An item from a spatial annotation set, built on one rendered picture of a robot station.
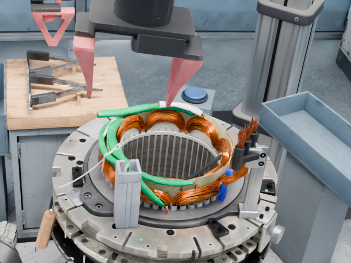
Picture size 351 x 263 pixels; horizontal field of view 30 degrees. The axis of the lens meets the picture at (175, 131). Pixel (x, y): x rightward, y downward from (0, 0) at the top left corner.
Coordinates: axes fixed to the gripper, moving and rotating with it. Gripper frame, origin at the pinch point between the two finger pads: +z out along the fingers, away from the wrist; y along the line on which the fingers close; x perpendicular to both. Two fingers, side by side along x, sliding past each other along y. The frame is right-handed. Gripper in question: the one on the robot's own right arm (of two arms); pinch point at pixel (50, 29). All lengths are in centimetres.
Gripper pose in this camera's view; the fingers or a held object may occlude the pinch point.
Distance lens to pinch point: 114.9
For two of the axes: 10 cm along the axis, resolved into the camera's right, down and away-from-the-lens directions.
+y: 2.1, 6.1, -7.7
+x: 9.7, -0.5, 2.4
